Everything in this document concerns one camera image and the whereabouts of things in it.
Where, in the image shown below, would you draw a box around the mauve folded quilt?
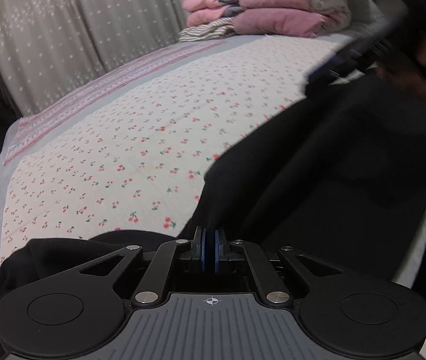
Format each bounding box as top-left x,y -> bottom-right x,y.
232,0 -> 351,38

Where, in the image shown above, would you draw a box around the person right hand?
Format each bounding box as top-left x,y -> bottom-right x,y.
372,36 -> 426,101

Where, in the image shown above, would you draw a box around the grey star curtain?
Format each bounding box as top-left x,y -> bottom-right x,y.
0,0 -> 185,116

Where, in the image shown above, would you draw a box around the black pants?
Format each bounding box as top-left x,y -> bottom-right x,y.
0,70 -> 426,360

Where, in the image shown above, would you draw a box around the pink folded garment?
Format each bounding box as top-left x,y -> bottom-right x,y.
182,0 -> 244,27

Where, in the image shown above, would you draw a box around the pink striped blanket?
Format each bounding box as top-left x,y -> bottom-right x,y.
3,40 -> 223,165

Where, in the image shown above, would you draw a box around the cherry print blanket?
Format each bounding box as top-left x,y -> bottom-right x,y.
0,35 -> 341,260

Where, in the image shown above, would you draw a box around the striped folded cloth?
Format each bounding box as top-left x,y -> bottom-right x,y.
179,18 -> 236,42

